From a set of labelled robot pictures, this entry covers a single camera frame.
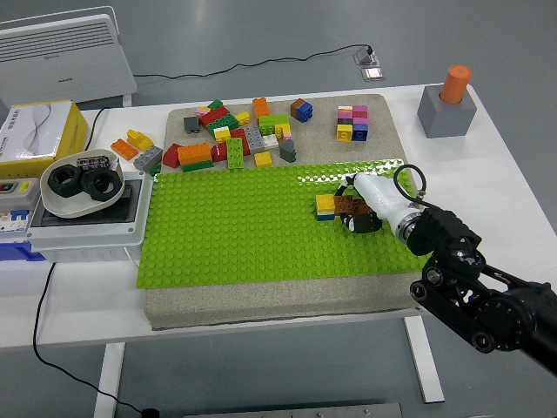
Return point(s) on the long red toy brick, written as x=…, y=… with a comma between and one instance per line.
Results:
x=215, y=115

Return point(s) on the white panel heater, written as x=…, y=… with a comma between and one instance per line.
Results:
x=65, y=56

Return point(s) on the orange cylinder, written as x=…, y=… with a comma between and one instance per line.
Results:
x=455, y=85

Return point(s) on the red slope brick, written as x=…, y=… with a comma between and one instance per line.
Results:
x=171, y=157

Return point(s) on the green flat toy plate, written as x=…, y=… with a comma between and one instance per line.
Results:
x=235, y=153

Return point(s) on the blue and white toy brick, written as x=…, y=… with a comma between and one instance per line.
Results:
x=325, y=217

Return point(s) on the white table leg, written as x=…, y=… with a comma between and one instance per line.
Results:
x=109, y=379
x=424, y=361

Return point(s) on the small lime toy brick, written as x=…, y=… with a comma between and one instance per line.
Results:
x=267, y=131

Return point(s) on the brown toy brick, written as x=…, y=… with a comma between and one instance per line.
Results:
x=344, y=204
x=360, y=206
x=297, y=106

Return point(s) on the yellow tissue box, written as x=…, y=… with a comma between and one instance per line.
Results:
x=69, y=130

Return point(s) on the small green toy piece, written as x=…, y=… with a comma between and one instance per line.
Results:
x=155, y=170

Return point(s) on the circuit breaker unit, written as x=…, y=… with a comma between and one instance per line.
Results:
x=17, y=204

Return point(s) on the light grey toy brick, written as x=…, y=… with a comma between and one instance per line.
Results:
x=254, y=138
x=148, y=158

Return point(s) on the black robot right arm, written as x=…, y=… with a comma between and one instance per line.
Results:
x=452, y=235

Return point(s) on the dark grey toy brick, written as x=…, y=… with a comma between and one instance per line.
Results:
x=191, y=124

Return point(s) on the silver floor plate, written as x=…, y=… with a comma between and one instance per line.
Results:
x=373, y=74

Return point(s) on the dark grey slope brick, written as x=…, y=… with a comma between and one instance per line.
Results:
x=287, y=152

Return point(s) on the long green flat brick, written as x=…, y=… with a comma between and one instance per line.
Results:
x=198, y=166

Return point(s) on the grey metal plate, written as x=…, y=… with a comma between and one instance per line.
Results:
x=291, y=411

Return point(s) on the grey electrical enclosure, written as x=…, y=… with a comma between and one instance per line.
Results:
x=87, y=239

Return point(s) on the large black nut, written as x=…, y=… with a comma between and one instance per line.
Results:
x=56, y=185
x=89, y=189

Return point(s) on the long orange toy brick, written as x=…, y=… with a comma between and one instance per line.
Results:
x=194, y=153

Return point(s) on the small white toy brick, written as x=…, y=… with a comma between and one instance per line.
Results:
x=345, y=109

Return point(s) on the long green toy brick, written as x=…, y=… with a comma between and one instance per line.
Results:
x=224, y=124

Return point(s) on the silver floor socket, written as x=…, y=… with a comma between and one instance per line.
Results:
x=365, y=56

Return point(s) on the long lime toy brick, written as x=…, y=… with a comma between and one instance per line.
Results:
x=274, y=120

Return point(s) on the white bowl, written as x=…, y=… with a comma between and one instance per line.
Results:
x=65, y=210

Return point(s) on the small black circuit board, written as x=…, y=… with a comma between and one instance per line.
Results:
x=92, y=162

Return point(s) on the small green toy brick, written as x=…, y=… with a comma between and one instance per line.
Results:
x=215, y=104

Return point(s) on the green studded baseplate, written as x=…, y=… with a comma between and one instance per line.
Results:
x=239, y=226

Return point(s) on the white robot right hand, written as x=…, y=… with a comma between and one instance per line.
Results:
x=380, y=196

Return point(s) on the small magenta toy brick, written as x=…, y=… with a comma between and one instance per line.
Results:
x=360, y=120

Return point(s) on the grey cube holder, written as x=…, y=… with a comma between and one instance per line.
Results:
x=444, y=117

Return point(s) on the grey-brown foam mat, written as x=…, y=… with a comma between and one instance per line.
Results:
x=283, y=300

